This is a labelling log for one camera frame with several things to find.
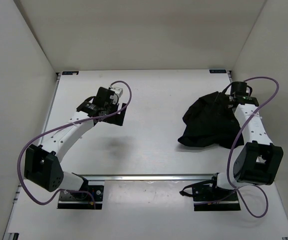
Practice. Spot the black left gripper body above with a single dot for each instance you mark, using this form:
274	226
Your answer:
111	105

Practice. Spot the black pleated skirt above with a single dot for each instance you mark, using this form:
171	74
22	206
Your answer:
209	120

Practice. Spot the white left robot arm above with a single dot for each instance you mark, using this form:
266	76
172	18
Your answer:
42	162

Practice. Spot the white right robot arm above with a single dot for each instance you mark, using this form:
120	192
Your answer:
258	162

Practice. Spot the right blue corner label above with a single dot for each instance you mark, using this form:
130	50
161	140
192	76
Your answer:
217	71

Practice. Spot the blue corner label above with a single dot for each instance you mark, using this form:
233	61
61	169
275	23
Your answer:
69	73
217	71

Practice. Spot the left blue corner label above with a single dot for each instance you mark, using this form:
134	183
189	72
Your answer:
69	73

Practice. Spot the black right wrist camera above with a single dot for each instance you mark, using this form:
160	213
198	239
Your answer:
240	88

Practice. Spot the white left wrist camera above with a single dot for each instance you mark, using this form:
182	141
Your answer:
117	90

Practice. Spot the aluminium table rail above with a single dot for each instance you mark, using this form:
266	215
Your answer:
149	177

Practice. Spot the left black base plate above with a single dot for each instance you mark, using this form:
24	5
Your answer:
83	201

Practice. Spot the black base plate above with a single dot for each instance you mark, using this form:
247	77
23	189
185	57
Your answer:
83	201
207	198

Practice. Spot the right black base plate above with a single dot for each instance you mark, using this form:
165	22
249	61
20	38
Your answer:
207	198

